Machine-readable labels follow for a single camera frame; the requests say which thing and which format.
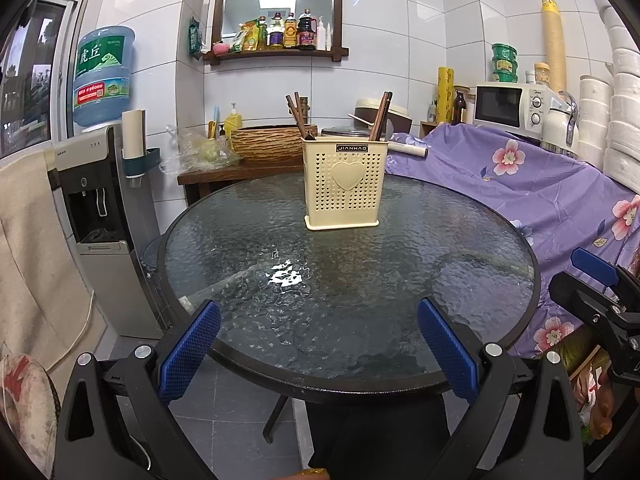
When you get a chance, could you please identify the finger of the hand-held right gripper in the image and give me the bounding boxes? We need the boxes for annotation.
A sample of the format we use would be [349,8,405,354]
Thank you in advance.
[571,247,640,301]
[548,271,630,333]

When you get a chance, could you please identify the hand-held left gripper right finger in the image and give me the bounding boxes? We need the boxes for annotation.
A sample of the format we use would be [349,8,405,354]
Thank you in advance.
[416,297,586,480]

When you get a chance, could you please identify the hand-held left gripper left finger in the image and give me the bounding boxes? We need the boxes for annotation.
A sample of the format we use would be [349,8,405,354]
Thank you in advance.
[54,299,222,480]

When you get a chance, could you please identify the cream perforated utensil holder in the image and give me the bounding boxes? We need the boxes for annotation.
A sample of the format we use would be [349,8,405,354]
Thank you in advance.
[302,137,388,232]

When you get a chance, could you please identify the black chopstick with silver band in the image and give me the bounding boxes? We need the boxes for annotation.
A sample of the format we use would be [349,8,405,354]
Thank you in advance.
[289,94,307,139]

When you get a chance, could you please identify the colourful bag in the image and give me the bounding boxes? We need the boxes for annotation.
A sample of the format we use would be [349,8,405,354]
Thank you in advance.
[560,327,616,441]

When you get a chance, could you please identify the purple floral cloth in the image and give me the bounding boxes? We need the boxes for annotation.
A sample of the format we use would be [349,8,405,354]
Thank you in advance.
[385,122,640,361]

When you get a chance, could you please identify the grey water dispenser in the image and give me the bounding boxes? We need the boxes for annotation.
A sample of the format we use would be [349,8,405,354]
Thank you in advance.
[47,125,166,338]

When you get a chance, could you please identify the white electric kettle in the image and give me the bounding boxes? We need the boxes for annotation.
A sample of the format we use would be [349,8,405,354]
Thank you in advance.
[542,91,581,156]

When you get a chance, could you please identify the stacks of white containers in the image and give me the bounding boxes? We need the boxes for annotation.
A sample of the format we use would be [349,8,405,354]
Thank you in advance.
[577,0,640,196]

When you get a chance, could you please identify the round patterned cushion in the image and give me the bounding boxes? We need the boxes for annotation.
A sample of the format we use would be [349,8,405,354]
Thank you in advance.
[0,352,61,466]

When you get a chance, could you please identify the dark wooden side table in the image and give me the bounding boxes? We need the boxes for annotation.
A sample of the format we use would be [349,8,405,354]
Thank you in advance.
[177,157,306,206]

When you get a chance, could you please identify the white microwave oven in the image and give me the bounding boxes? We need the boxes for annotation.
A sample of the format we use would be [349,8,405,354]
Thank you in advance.
[472,82,556,136]

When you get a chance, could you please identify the beige cloth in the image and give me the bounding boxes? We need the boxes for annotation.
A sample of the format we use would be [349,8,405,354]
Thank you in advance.
[0,150,108,361]

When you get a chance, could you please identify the teal cup holder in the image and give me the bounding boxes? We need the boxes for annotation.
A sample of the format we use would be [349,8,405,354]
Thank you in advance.
[122,147,162,181]

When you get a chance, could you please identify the clear plastic bag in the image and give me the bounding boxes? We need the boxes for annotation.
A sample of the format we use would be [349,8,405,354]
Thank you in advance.
[160,125,241,176]

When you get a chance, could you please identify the white paper roll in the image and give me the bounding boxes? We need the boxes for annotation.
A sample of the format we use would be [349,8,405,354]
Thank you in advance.
[387,141,430,158]

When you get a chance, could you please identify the stack of green bowls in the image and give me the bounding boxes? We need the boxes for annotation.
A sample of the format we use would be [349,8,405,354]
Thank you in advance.
[490,42,519,83]

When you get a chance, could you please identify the woven wicker basin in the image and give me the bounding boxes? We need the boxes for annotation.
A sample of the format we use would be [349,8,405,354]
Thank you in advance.
[230,124,318,163]

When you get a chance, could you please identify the white paper cup stack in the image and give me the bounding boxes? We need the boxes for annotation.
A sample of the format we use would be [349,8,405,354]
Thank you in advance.
[121,109,147,161]

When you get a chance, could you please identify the yellow wrap roll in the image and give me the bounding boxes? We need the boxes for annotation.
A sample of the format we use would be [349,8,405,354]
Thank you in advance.
[436,66,455,125]

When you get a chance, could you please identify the yellow soap dispenser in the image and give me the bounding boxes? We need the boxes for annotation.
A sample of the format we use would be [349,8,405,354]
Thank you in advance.
[223,103,243,141]

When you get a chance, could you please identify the brown and cream rice cooker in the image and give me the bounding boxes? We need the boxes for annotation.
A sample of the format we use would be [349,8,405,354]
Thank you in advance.
[350,98,413,133]

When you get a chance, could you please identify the blue water jug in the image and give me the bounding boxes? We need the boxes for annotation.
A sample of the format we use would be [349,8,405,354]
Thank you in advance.
[72,26,137,128]

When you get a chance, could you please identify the window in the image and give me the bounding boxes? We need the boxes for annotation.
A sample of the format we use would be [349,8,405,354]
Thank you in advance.
[0,0,76,161]

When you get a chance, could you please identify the green hanging packet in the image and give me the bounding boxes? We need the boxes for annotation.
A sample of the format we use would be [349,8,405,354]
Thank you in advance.
[186,17,203,57]

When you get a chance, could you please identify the row of condiment bottles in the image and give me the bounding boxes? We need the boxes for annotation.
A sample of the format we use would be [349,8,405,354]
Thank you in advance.
[232,9,321,53]

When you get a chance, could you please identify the white cable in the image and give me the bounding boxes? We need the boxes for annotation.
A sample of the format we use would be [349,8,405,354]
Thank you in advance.
[45,290,96,368]

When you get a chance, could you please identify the dark wooden wall shelf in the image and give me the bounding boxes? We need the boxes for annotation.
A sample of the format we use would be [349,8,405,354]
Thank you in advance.
[202,0,349,67]

